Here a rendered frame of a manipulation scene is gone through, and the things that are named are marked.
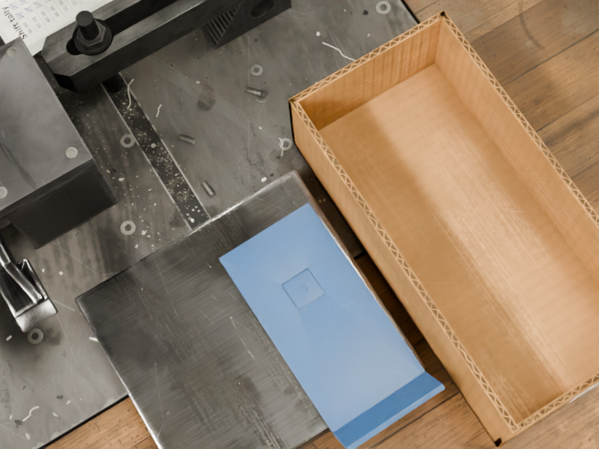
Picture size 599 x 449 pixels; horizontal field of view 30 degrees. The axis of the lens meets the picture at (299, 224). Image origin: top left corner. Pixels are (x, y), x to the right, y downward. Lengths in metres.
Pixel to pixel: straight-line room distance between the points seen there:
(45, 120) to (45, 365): 0.16
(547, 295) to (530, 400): 0.07
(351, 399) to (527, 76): 0.27
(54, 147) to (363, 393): 0.25
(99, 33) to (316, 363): 0.25
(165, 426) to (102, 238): 0.14
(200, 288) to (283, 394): 0.09
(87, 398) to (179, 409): 0.07
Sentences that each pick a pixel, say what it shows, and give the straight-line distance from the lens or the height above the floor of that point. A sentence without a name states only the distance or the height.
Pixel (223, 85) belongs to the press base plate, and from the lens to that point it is 0.81.
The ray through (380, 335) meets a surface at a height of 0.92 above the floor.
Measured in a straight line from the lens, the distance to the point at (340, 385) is 0.71.
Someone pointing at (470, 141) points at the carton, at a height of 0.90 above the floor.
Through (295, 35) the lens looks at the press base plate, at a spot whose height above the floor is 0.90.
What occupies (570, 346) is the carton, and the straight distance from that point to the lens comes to 0.75.
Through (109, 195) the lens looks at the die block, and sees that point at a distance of 0.76.
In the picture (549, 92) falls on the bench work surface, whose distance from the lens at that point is 0.81.
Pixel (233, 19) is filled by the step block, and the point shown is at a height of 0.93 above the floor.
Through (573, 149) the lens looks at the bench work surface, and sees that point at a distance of 0.80.
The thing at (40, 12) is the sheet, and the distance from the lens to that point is 0.80.
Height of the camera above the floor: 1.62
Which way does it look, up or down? 72 degrees down
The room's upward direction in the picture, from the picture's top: 7 degrees counter-clockwise
